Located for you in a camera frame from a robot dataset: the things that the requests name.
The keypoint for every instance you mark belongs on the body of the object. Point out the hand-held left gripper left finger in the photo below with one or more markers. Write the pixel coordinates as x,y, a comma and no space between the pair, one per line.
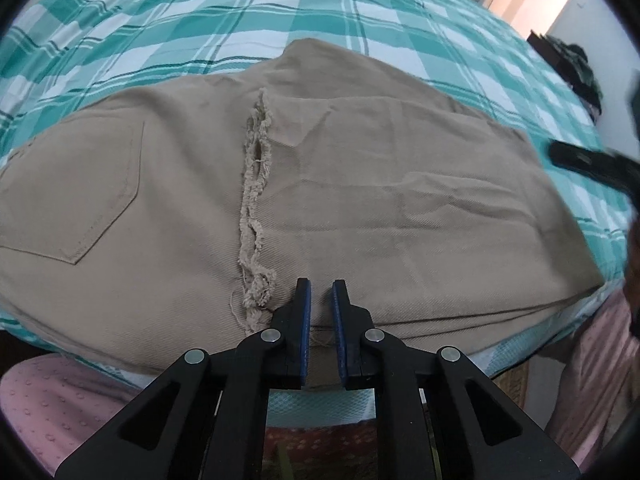
304,330

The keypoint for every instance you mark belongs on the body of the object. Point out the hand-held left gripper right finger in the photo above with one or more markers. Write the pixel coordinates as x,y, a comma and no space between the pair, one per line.
339,330

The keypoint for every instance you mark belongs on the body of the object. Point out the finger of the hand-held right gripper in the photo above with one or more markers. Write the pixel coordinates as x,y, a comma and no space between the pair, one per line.
585,162

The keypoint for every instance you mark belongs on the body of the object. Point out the khaki pants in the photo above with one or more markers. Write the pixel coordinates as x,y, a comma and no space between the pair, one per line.
400,220

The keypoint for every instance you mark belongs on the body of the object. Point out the pile of dark clothes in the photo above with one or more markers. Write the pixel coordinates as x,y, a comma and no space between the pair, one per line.
580,72

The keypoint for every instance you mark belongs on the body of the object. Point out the dark wooden cabinet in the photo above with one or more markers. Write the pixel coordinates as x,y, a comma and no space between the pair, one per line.
545,55

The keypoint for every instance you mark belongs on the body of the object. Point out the dark patterned rug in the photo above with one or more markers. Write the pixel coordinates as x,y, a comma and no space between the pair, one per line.
320,452

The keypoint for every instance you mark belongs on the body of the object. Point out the pink dotted pajama trousers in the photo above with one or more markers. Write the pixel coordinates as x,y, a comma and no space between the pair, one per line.
50,410

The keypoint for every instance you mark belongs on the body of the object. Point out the green white checked bed blanket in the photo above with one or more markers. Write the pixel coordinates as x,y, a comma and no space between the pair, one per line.
250,0

